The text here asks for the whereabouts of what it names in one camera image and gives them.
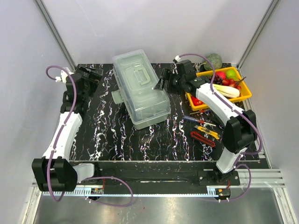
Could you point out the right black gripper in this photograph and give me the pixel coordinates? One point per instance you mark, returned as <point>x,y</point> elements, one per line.
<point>167,75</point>

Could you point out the aluminium frame rail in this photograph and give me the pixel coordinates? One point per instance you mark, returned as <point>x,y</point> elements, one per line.
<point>257,177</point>

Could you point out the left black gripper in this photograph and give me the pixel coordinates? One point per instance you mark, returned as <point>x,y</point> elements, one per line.
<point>95,78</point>

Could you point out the green apple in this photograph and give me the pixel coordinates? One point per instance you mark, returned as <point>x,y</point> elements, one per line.
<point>231,74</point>

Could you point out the clear plastic tool box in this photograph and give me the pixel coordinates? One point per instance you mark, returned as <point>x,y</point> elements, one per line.
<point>136,80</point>

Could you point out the yellow utility knife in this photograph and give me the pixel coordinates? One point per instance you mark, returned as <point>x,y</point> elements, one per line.
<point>207,131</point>

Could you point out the yellow plastic bin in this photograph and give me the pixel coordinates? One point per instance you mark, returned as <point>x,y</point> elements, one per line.
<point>244,92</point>

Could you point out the marbled black mat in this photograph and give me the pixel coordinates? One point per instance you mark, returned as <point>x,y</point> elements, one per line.
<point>108,134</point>

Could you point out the dark purple grapes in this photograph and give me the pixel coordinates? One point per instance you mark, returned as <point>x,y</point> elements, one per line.
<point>217,80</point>

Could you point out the red pink apple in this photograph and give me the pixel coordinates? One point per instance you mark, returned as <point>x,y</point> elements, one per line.
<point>220,75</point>

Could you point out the green netted melon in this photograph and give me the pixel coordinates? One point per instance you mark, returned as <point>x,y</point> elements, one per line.
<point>215,60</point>

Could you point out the blue red screwdriver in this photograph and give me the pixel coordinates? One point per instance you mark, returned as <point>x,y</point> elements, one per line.
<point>191,119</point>

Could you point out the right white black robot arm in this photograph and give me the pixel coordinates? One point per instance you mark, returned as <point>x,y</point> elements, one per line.
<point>239,125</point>

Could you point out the red utility knife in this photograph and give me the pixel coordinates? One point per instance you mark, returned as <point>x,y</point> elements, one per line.
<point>196,136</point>

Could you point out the red cherries bunch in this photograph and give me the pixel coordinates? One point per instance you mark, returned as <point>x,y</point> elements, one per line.
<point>232,83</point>

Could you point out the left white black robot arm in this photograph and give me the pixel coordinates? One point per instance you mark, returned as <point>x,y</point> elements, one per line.
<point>53,171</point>

